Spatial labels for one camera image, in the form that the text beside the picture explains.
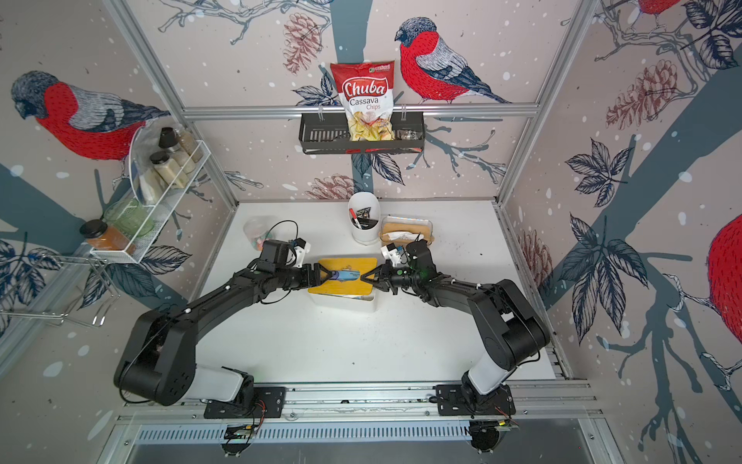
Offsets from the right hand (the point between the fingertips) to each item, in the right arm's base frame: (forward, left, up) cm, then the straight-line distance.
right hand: (362, 279), depth 82 cm
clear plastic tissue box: (+28, -9, -4) cm, 29 cm away
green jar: (+4, +58, +22) cm, 62 cm away
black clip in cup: (+29, +2, -6) cm, 30 cm away
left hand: (+4, +11, -2) cm, 12 cm away
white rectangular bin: (-4, +10, -7) cm, 12 cm away
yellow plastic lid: (-2, +2, -2) cm, 3 cm away
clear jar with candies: (+23, +41, -6) cm, 47 cm away
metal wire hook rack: (-17, +59, +23) cm, 66 cm away
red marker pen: (+27, +5, -4) cm, 28 cm away
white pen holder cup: (+30, +3, +2) cm, 30 cm away
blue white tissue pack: (+5, +6, -6) cm, 10 cm away
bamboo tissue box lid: (+24, -20, -5) cm, 31 cm away
